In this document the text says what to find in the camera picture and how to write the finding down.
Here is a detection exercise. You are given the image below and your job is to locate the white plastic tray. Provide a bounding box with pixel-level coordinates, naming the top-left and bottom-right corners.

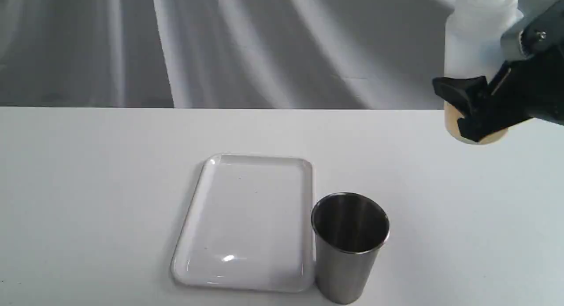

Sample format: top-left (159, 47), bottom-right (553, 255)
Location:
top-left (171, 153), bottom-right (314, 293)

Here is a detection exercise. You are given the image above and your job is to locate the grey backdrop curtain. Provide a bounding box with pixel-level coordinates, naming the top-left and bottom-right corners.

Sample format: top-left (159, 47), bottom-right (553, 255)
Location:
top-left (0, 0), bottom-right (564, 110)

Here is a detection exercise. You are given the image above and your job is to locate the stainless steel cup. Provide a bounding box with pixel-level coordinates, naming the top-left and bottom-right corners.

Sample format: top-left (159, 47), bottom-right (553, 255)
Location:
top-left (311, 192), bottom-right (390, 305)

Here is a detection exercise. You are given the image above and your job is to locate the white plastic squeeze bottle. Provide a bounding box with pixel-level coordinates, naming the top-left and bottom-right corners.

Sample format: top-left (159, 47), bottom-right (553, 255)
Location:
top-left (443, 0), bottom-right (524, 145)

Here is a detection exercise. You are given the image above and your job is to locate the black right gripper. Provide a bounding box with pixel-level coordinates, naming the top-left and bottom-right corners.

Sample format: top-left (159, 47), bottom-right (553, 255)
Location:
top-left (432, 0), bottom-right (564, 143)

